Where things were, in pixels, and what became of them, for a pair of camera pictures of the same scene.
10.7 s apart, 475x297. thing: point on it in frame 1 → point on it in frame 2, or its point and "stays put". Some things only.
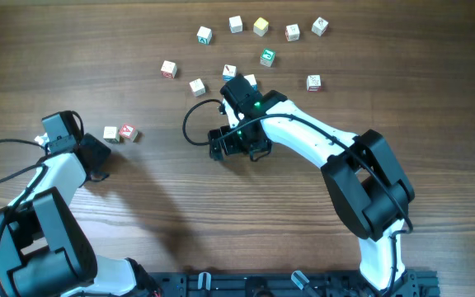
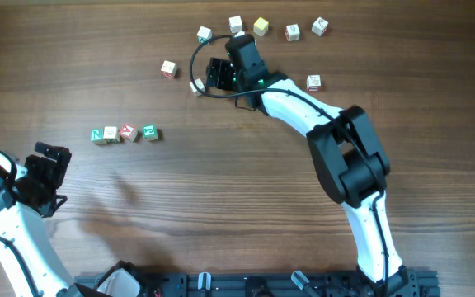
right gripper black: (230, 146) → (218, 69)
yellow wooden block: (261, 26) stays put
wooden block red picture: (293, 32) stays put
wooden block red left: (168, 69) stays put
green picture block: (267, 57) → (149, 132)
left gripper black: (100, 150) → (56, 172)
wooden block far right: (319, 26) stays put
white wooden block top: (236, 24) stays put
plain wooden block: (111, 134) stays put
